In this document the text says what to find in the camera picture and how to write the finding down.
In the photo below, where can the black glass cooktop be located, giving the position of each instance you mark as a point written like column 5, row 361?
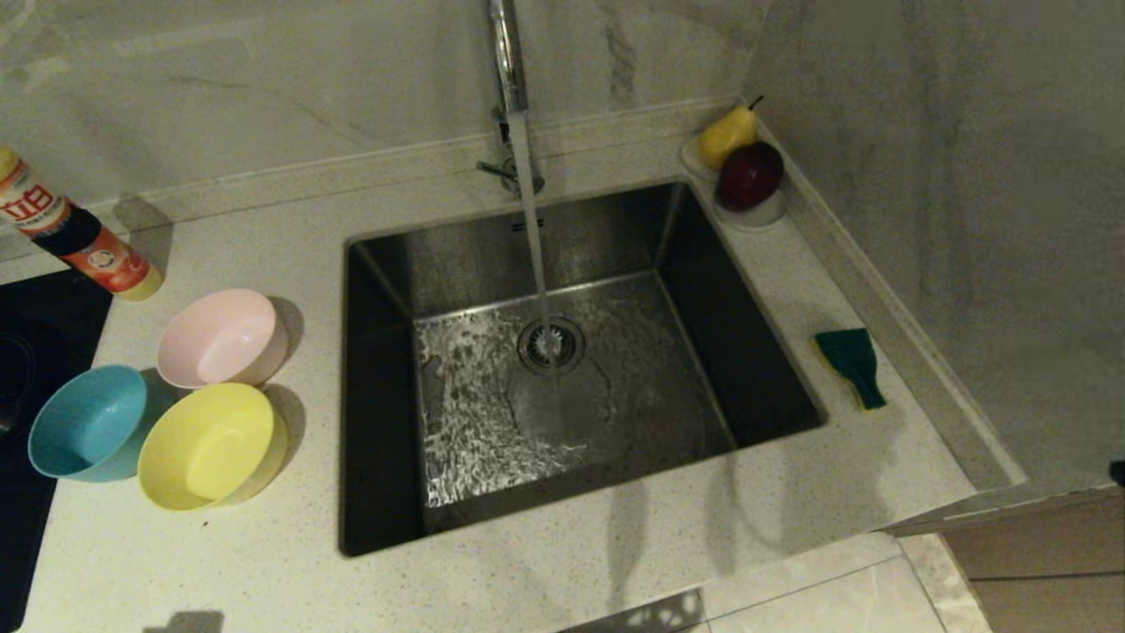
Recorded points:
column 48, row 321

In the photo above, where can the white fruit dish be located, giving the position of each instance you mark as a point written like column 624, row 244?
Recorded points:
column 756, row 218

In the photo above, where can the yellow bowl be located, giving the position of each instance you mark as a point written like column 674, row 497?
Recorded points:
column 211, row 448

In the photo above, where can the green sponge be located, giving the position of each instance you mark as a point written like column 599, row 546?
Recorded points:
column 852, row 360

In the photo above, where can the blue bowl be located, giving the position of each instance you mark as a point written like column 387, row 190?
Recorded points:
column 83, row 422

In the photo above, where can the beige wooden cabinet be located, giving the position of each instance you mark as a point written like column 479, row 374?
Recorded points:
column 1037, row 563

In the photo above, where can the pink bowl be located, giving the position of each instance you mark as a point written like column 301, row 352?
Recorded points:
column 220, row 338

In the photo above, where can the round metal sink drain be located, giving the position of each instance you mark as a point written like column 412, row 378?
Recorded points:
column 562, row 347

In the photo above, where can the chrome faucet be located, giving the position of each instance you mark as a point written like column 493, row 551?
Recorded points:
column 505, row 53

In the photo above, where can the dark red apple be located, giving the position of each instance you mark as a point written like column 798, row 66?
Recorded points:
column 749, row 176

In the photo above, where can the stainless steel sink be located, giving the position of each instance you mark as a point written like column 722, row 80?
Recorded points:
column 615, row 396

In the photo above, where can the yellow pear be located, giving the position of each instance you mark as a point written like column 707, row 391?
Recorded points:
column 725, row 136

